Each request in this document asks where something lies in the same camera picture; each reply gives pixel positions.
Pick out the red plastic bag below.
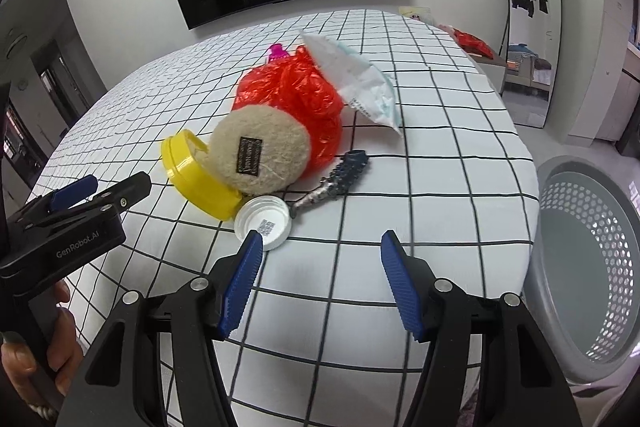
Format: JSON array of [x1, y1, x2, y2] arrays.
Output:
[[232, 46, 344, 176]]

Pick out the grey perforated laundry basket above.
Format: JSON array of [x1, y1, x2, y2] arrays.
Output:
[[523, 156, 639, 384]]

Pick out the dark spiky toy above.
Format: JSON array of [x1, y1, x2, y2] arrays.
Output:
[[288, 150, 369, 219]]

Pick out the tall standing mirror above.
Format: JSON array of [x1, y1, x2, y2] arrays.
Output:
[[500, 0, 562, 128]]

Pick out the white grid tablecloth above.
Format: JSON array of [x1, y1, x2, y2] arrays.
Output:
[[32, 10, 539, 426]]

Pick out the beige fluffy round pad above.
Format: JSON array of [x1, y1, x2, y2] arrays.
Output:
[[203, 105, 311, 196]]

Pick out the pink plastic shuttlecock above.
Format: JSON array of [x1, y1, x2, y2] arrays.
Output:
[[268, 43, 290, 63]]

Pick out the person's left hand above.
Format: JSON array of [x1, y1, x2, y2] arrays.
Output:
[[1, 282, 84, 411]]

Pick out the framed child photo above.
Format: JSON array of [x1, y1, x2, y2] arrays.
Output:
[[398, 6, 433, 24]]

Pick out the white round cap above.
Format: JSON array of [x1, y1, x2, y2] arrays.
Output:
[[233, 195, 292, 251]]

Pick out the red bag on cabinet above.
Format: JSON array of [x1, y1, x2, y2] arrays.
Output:
[[454, 28, 495, 60]]

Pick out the baby wipes packet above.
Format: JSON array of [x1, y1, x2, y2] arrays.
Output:
[[300, 32, 401, 133]]

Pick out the yellow plastic lid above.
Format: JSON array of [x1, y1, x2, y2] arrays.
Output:
[[160, 129, 243, 221]]

